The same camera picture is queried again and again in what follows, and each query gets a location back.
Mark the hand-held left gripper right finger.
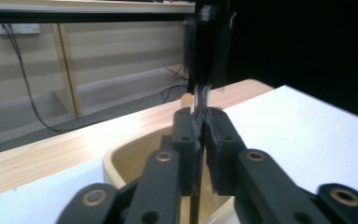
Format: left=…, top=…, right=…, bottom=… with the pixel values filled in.
left=203, top=106, right=247, bottom=197

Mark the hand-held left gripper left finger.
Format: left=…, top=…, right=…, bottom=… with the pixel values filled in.
left=171, top=106, right=205, bottom=197

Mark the cream square ceramic cup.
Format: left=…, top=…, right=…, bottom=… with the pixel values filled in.
left=102, top=124, right=241, bottom=224

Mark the black flat-headed brush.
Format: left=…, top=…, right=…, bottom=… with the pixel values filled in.
left=183, top=0, right=238, bottom=224

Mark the light wooden table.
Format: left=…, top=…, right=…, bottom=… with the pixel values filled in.
left=0, top=78, right=275, bottom=201

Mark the beige panelled cabinet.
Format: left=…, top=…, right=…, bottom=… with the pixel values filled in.
left=0, top=0, right=198, bottom=119

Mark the black curtain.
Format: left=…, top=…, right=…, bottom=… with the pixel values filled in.
left=227, top=0, right=358, bottom=123

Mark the floor cable bundle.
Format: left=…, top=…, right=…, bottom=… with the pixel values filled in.
left=160, top=63, right=190, bottom=105

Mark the black horizontal frame bar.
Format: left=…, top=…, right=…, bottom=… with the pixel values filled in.
left=0, top=10, right=198, bottom=25

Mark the black socket cable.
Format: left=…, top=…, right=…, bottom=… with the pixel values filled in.
left=2, top=23, right=64, bottom=134

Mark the white wall socket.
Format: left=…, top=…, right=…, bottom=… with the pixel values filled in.
left=0, top=22, right=42, bottom=35

